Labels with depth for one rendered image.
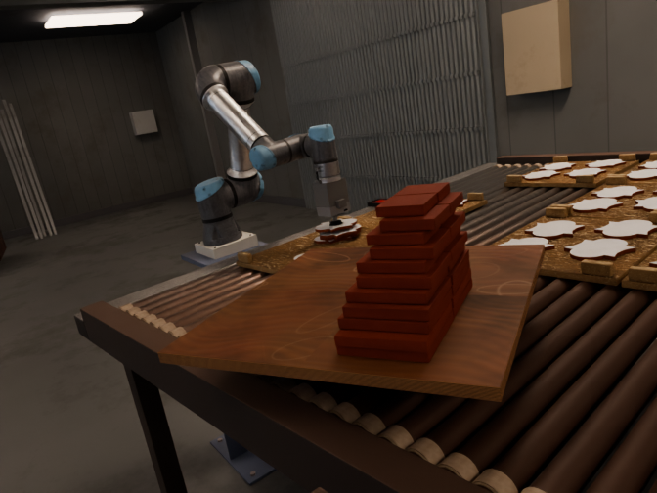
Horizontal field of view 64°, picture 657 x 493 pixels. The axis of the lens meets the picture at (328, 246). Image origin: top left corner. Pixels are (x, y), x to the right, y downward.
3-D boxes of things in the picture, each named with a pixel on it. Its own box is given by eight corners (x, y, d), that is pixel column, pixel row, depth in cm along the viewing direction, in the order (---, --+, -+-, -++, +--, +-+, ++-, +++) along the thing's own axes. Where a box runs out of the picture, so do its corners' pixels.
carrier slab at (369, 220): (336, 228, 187) (335, 224, 187) (411, 200, 212) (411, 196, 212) (412, 237, 161) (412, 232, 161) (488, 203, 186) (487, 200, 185)
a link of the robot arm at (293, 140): (272, 139, 166) (291, 137, 158) (299, 131, 173) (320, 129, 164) (277, 163, 168) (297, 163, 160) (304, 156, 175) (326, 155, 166)
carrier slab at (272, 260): (237, 265, 162) (236, 260, 162) (333, 229, 187) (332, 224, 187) (309, 283, 136) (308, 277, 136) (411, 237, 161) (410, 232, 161)
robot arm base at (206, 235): (197, 245, 204) (189, 220, 201) (229, 232, 214) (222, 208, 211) (217, 247, 193) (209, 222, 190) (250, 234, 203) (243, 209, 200)
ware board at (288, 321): (159, 363, 80) (156, 352, 80) (312, 255, 123) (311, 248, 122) (501, 402, 57) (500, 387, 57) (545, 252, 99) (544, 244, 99)
